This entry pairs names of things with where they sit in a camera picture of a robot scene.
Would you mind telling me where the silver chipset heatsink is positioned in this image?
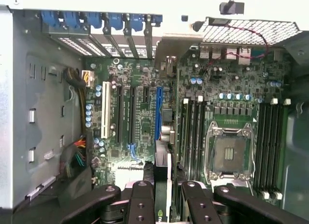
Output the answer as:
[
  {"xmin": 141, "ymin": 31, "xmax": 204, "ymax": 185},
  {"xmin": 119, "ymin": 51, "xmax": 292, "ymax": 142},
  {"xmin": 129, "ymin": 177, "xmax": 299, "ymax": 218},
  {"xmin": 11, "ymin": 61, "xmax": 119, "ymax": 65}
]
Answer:
[{"xmin": 115, "ymin": 160, "xmax": 146, "ymax": 186}]

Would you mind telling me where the silver CPU socket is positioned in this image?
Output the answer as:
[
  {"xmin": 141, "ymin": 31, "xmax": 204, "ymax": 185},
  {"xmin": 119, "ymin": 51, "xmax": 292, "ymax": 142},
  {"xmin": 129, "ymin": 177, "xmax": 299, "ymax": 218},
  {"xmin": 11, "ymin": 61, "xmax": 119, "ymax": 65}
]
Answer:
[{"xmin": 204, "ymin": 121, "xmax": 256, "ymax": 184}]

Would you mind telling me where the black RAM slot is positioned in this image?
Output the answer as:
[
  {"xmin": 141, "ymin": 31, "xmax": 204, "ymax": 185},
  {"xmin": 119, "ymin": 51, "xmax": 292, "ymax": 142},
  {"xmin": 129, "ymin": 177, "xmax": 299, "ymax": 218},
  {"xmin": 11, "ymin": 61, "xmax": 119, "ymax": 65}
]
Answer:
[
  {"xmin": 265, "ymin": 98, "xmax": 274, "ymax": 200},
  {"xmin": 199, "ymin": 95, "xmax": 207, "ymax": 182},
  {"xmin": 187, "ymin": 98, "xmax": 194, "ymax": 182},
  {"xmin": 272, "ymin": 98, "xmax": 281, "ymax": 200},
  {"xmin": 193, "ymin": 98, "xmax": 200, "ymax": 182},
  {"xmin": 257, "ymin": 102, "xmax": 267, "ymax": 200},
  {"xmin": 181, "ymin": 98, "xmax": 188, "ymax": 180},
  {"xmin": 280, "ymin": 98, "xmax": 292, "ymax": 202}
]

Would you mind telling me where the silver locking lever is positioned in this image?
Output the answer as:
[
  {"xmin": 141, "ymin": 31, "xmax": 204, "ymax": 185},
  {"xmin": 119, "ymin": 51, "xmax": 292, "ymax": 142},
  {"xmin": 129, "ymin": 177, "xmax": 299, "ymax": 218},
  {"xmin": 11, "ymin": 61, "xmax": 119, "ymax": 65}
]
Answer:
[{"xmin": 251, "ymin": 127, "xmax": 257, "ymax": 180}]

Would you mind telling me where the black long expansion slot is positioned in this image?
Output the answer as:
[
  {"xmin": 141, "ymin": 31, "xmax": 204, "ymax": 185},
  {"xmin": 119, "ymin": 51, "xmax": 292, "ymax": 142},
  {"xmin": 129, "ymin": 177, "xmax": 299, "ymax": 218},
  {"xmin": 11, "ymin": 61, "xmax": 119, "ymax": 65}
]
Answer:
[
  {"xmin": 128, "ymin": 85, "xmax": 138, "ymax": 147},
  {"xmin": 116, "ymin": 84, "xmax": 124, "ymax": 144}
]

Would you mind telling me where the blue expansion slot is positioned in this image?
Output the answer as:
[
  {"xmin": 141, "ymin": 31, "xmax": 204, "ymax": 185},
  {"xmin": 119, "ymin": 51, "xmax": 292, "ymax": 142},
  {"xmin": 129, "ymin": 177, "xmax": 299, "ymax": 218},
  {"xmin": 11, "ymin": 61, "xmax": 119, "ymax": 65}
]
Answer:
[{"xmin": 156, "ymin": 86, "xmax": 164, "ymax": 142}]

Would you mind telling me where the white expansion slot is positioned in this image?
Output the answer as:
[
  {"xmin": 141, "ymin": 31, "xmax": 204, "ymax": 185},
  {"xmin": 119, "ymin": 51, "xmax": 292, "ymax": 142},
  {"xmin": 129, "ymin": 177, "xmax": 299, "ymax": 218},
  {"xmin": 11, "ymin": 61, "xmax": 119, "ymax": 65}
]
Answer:
[{"xmin": 100, "ymin": 81, "xmax": 111, "ymax": 140}]

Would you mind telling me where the black short expansion slot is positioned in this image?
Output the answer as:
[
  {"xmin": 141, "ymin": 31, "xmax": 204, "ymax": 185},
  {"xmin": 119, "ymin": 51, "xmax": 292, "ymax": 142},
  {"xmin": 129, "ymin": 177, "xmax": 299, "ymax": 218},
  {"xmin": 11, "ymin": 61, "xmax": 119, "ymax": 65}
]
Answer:
[{"xmin": 143, "ymin": 87, "xmax": 152, "ymax": 104}]

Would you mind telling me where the green motherboard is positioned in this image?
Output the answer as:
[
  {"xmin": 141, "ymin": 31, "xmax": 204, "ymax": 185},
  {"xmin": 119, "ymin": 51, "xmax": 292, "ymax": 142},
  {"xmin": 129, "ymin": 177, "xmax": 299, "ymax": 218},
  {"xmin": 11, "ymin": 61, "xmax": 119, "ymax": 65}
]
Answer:
[{"xmin": 83, "ymin": 46, "xmax": 293, "ymax": 206}]

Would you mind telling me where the grey open PC case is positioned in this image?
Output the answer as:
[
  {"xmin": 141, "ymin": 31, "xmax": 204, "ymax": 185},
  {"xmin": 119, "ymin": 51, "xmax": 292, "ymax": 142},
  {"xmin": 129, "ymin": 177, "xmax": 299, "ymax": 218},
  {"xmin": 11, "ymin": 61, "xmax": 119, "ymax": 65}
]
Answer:
[{"xmin": 0, "ymin": 0, "xmax": 309, "ymax": 224}]

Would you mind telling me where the multicolour power cable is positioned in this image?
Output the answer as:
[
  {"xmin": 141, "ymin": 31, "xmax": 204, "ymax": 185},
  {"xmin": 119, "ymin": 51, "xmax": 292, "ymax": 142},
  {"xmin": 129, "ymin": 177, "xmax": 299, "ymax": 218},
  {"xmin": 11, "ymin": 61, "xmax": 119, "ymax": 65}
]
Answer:
[{"xmin": 59, "ymin": 134, "xmax": 94, "ymax": 180}]

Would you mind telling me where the yellow black power cable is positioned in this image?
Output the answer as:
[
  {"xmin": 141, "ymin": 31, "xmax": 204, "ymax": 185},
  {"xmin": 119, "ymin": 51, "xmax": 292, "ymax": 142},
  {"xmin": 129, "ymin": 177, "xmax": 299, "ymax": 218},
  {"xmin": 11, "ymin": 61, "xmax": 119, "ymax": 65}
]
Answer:
[{"xmin": 63, "ymin": 66, "xmax": 94, "ymax": 138}]

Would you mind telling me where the thin white wire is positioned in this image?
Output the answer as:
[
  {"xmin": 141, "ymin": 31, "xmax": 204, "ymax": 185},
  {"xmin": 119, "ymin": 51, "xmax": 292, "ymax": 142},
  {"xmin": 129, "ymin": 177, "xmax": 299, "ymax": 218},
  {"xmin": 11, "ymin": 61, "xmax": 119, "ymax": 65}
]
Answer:
[{"xmin": 67, "ymin": 84, "xmax": 75, "ymax": 102}]

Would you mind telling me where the red black twisted wire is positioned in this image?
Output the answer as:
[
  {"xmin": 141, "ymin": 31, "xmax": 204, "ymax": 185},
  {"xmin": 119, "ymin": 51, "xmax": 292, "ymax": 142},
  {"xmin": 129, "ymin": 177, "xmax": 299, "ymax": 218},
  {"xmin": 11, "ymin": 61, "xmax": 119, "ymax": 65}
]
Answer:
[{"xmin": 207, "ymin": 23, "xmax": 270, "ymax": 66}]

